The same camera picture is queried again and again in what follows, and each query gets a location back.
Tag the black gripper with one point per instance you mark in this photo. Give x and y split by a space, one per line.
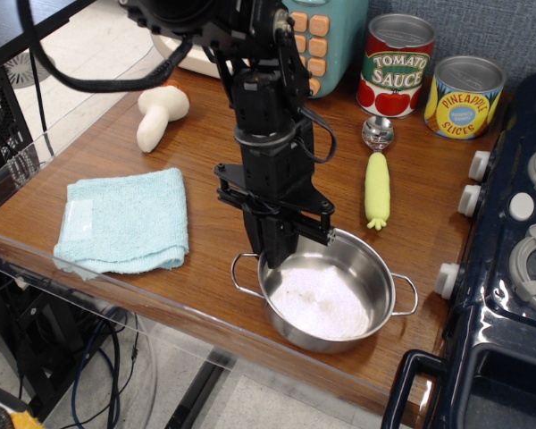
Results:
275 179

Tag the silver metal pot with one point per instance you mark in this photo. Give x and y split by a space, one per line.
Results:
327 298

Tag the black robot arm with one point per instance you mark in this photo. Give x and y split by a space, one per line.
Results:
258 110

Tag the light blue folded towel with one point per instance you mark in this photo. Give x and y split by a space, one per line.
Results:
125 225

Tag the plush mushroom toy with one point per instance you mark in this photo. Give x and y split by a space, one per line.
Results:
160 106

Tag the toy microwave oven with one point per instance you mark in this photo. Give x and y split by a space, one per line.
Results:
299 49

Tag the tomato sauce can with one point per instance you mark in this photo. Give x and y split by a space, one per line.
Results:
396 57

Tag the pineapple slices can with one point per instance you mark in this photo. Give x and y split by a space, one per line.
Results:
464 96

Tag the dark blue toy stove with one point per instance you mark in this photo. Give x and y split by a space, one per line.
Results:
486 374

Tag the yellow fuzzy object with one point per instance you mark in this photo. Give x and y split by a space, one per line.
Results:
24 420

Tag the black side table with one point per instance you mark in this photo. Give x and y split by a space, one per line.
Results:
48 16

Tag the scoop with yellow handle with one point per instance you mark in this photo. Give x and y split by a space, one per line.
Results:
377 133

